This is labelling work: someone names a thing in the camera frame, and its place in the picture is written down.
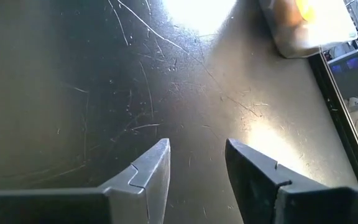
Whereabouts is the clear plastic bin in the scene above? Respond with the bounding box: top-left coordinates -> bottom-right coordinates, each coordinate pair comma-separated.
258,0 -> 358,59

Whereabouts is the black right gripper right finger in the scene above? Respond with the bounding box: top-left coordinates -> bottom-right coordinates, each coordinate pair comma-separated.
224,138 -> 358,224

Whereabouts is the dark equipment box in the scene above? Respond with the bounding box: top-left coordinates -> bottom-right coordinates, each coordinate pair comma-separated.
327,47 -> 358,100

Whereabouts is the yellow lemon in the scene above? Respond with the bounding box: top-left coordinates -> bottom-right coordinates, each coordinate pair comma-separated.
295,0 -> 317,22

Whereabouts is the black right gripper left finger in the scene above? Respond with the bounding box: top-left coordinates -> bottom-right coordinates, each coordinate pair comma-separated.
0,138 -> 171,224

